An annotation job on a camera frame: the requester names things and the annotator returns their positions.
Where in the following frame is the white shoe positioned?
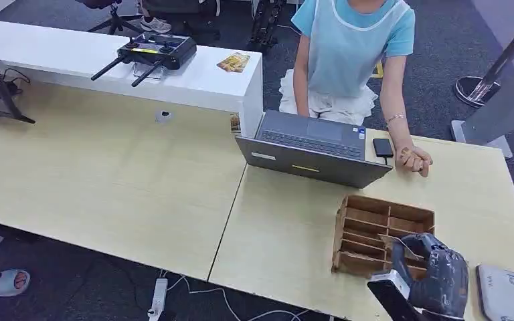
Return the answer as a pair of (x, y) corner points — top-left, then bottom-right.
(139, 17), (173, 35)

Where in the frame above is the pale flat device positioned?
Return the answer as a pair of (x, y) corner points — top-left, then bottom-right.
(475, 263), (514, 321)

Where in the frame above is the pale playing card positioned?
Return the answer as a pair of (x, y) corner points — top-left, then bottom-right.
(378, 234), (423, 263)

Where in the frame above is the black chair base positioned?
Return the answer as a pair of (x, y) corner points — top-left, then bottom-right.
(76, 0), (145, 36)

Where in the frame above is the white power strip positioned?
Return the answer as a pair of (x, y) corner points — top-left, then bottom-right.
(147, 278), (169, 321)

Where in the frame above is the person's left hand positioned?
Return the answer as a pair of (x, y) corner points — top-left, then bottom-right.
(394, 142), (434, 179)

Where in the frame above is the person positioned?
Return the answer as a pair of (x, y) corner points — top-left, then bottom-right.
(278, 0), (434, 179)

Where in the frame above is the grey laptop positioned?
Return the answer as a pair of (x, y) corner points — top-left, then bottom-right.
(234, 110), (394, 190)

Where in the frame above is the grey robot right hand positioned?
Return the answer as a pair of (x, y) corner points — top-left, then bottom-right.
(392, 233), (470, 320)

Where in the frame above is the clear controller stand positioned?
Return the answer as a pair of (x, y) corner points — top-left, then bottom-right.
(131, 62), (165, 82)

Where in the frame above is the wooden card box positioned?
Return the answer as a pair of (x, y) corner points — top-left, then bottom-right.
(331, 195), (436, 282)

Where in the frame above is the black tripod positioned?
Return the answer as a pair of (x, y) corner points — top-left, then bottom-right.
(247, 0), (288, 55)

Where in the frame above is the round metal stand base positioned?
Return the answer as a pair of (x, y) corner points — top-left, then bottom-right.
(454, 76), (502, 109)

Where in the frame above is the foot in grey slipper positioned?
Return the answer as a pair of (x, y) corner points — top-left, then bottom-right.
(0, 268), (31, 306)

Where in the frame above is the metal stand pole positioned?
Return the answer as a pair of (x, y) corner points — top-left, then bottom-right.
(466, 3), (514, 104)

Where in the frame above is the grey standing panel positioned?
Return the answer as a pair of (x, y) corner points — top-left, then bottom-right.
(450, 43), (514, 159)

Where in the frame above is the black monitor cable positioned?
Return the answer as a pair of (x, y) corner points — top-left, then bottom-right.
(1, 68), (31, 96)

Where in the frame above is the black phone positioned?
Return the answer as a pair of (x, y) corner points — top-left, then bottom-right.
(372, 138), (394, 159)

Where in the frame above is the white floor cable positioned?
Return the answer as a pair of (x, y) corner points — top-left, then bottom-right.
(166, 274), (312, 321)

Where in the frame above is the black remote controller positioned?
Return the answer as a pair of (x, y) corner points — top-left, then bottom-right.
(90, 31), (197, 88)

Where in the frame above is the white desk shelf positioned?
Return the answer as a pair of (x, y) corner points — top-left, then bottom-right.
(0, 18), (264, 138)

